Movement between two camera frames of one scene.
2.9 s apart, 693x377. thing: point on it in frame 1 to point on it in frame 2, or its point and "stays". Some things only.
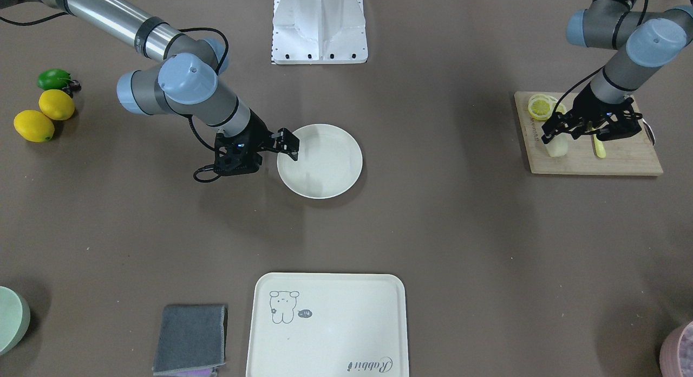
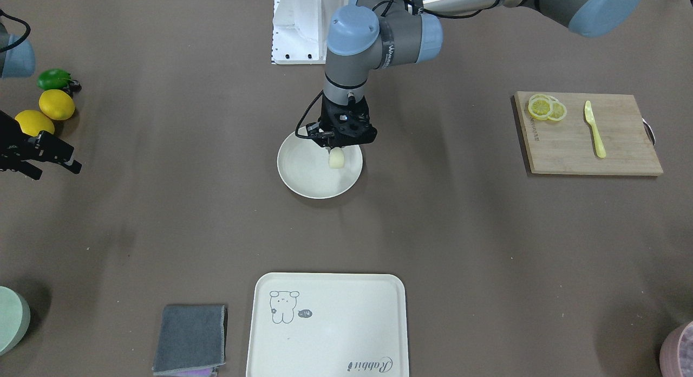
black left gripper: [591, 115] to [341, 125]
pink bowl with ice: [676, 352] stays
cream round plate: [329, 162] stays
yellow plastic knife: [600, 149] stays
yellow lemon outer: [34, 125] stays
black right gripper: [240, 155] to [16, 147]
